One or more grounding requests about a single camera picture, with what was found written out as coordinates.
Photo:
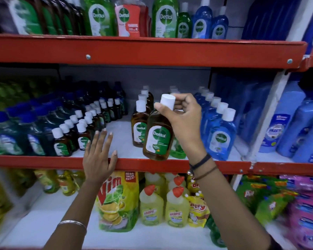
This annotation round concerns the group of blue-capped dark bottles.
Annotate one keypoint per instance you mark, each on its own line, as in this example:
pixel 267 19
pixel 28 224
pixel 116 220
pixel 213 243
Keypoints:
pixel 28 132

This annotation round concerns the person's right thumb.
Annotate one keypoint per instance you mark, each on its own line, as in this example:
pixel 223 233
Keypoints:
pixel 164 111

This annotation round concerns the small green liquid bottle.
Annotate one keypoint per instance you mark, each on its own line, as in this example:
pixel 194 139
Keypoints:
pixel 178 149

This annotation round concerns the person's left forearm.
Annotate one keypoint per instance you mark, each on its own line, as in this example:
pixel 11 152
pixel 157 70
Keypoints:
pixel 73 213

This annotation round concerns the large green liquid bottle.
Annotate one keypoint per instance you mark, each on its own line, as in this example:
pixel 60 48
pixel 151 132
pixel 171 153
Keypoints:
pixel 165 18
pixel 100 16

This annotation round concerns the red liquid bottle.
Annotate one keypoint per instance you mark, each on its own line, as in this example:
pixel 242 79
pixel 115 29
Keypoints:
pixel 131 19

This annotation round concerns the yellow green dishwash pouch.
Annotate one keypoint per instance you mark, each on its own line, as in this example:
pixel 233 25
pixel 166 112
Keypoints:
pixel 117 203

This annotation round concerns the large blue canister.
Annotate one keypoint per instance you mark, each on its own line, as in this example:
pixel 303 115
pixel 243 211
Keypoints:
pixel 271 18

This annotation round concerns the thin brown wristband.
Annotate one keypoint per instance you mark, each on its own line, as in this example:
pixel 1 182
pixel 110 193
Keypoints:
pixel 206 173

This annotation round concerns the person's right hand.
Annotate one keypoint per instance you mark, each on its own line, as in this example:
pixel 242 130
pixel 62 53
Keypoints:
pixel 187 124

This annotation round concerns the person's right forearm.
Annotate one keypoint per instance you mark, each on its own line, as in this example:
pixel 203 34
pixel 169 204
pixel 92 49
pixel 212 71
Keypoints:
pixel 229 210

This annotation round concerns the black thread wristband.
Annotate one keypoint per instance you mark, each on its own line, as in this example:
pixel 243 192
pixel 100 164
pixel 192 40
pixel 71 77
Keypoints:
pixel 200 162

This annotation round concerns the group of blurred green bottles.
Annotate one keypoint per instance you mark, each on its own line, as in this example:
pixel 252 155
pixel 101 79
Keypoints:
pixel 13 91

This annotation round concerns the row of large dark bottles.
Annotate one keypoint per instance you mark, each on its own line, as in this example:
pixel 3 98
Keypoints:
pixel 34 15

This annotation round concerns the white shelf upright post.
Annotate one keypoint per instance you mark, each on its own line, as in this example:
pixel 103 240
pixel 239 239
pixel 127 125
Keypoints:
pixel 273 101

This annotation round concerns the person's left middle finger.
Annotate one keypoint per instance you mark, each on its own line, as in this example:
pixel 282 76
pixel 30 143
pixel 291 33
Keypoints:
pixel 102 141

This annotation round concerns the brown antiseptic bottle white cap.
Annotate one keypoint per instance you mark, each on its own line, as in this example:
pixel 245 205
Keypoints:
pixel 143 99
pixel 139 127
pixel 157 139
pixel 149 94

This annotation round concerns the white bottom shelf board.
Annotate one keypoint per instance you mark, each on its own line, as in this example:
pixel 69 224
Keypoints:
pixel 49 221

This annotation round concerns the medium green liquid bottle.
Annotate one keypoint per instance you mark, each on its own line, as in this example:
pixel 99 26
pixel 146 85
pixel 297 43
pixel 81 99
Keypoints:
pixel 184 25

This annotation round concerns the person's left little finger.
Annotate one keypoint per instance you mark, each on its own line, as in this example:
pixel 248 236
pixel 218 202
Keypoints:
pixel 87 153

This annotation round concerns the silver bangle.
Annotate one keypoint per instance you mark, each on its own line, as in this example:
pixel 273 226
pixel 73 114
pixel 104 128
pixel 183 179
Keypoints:
pixel 71 222

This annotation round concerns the yellow cleaner bottle red cap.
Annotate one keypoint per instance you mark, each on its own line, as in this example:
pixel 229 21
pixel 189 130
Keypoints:
pixel 151 208
pixel 178 180
pixel 155 179
pixel 176 210

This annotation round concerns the dark green bottle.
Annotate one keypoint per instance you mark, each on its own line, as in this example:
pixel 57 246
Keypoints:
pixel 216 233

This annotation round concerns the person's left hand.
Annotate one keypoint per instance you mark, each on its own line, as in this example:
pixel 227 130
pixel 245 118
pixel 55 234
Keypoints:
pixel 96 164

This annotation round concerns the pile of pink packets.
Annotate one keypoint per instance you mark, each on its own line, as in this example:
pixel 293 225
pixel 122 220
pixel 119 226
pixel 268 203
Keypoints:
pixel 306 213

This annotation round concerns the person's left thumb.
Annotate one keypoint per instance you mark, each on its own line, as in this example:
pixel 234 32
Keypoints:
pixel 114 158

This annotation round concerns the blue liquid bottle white cap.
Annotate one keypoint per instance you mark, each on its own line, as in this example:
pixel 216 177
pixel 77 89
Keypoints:
pixel 219 27
pixel 202 23

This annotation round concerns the pile of green packets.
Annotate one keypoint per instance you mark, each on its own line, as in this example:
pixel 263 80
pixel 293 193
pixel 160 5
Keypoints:
pixel 263 197

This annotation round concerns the group of yellow dishwash bottles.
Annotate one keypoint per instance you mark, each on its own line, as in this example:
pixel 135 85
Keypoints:
pixel 60 182

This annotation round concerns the row of blue liquid bottles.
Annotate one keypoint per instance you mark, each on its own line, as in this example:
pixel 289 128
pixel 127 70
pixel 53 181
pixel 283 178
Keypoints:
pixel 219 132

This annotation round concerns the yellow refill pouch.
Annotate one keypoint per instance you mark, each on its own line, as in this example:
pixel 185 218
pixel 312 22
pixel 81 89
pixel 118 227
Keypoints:
pixel 193 184
pixel 198 210

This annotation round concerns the group of small brown bottles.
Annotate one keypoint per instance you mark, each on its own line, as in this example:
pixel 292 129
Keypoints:
pixel 94 122

